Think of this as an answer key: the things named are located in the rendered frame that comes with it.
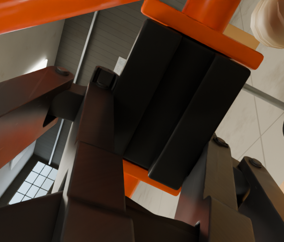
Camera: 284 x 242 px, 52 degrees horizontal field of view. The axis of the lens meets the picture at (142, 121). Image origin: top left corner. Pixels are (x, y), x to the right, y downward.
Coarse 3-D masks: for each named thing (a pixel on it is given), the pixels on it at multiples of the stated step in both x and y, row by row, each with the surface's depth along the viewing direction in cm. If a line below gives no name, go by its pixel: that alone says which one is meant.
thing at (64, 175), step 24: (96, 72) 14; (96, 96) 12; (96, 120) 10; (72, 144) 9; (96, 144) 9; (72, 168) 6; (96, 168) 7; (120, 168) 7; (72, 192) 6; (96, 192) 6; (120, 192) 6; (72, 216) 5; (96, 216) 5; (120, 216) 5; (72, 240) 4; (96, 240) 4; (120, 240) 5
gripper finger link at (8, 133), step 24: (48, 72) 12; (0, 96) 9; (24, 96) 9; (48, 96) 11; (0, 120) 8; (24, 120) 9; (48, 120) 13; (0, 144) 8; (24, 144) 11; (0, 168) 9
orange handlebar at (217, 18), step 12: (192, 0) 14; (204, 0) 13; (216, 0) 13; (228, 0) 13; (240, 0) 14; (192, 12) 14; (204, 12) 13; (216, 12) 13; (228, 12) 14; (216, 24) 14; (132, 180) 17; (132, 192) 18
